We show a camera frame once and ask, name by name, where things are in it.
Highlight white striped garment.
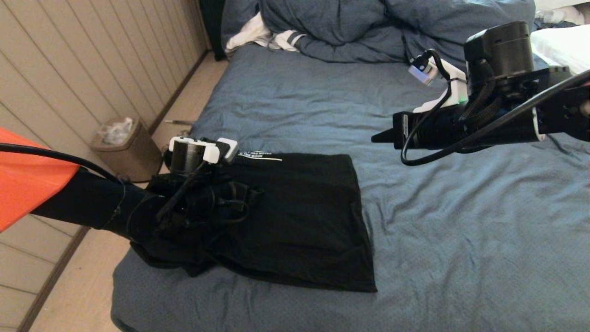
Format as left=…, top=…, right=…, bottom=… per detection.
left=225, top=12, right=306, bottom=52

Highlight white pillow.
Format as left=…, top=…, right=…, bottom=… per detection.
left=530, top=25, right=590, bottom=77

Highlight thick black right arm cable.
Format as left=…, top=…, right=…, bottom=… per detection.
left=400, top=48, right=590, bottom=166

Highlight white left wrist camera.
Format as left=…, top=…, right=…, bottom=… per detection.
left=217, top=137, right=239, bottom=164

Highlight blue bed sheet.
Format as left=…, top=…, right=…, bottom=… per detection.
left=111, top=41, right=590, bottom=332

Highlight crumpled blue duvet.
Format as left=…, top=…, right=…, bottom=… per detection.
left=221, top=0, right=537, bottom=74

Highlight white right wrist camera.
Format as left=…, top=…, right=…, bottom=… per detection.
left=408, top=51, right=468, bottom=113

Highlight black printed t-shirt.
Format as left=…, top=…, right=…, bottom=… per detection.
left=130, top=152, right=378, bottom=292

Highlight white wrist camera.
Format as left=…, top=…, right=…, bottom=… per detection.
left=408, top=51, right=468, bottom=113
left=217, top=137, right=239, bottom=164

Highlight green patterned slippers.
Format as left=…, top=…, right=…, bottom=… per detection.
left=161, top=131, right=189, bottom=163

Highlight bronze trash bin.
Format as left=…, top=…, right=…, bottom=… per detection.
left=91, top=118, right=166, bottom=183

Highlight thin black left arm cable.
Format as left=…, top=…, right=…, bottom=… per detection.
left=0, top=142, right=155, bottom=186

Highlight black bedside furniture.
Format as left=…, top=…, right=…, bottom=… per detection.
left=199, top=0, right=227, bottom=60

